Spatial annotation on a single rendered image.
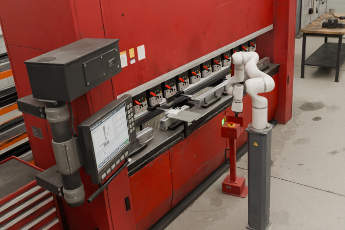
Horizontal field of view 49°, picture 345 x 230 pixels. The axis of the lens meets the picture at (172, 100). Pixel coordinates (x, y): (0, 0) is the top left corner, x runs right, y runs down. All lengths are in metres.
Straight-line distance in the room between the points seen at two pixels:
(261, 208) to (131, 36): 1.83
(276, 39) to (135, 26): 2.62
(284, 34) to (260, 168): 2.32
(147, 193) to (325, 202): 1.78
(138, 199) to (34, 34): 1.53
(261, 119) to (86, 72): 1.59
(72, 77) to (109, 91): 0.68
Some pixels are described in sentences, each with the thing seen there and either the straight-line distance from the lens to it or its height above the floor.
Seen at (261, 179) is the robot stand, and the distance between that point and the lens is 3.28.
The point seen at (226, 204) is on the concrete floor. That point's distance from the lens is 3.93.
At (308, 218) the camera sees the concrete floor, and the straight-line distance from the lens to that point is 3.84.
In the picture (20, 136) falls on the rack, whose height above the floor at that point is 0.68.
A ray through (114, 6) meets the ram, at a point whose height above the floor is 2.05.
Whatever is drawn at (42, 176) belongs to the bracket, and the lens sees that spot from 2.40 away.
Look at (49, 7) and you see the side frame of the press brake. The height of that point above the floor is 2.13.
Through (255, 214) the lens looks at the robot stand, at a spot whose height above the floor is 0.18.
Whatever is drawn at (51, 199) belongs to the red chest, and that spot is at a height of 0.81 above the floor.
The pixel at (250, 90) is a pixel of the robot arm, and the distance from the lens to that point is 2.93.
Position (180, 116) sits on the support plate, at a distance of 3.37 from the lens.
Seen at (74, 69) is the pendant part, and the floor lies 1.90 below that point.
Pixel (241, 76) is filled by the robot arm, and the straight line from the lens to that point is 3.50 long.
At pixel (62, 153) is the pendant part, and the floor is 1.46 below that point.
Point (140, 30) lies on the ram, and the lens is 2.98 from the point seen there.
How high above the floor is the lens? 2.40
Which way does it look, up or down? 22 degrees down
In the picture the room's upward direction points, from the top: 5 degrees counter-clockwise
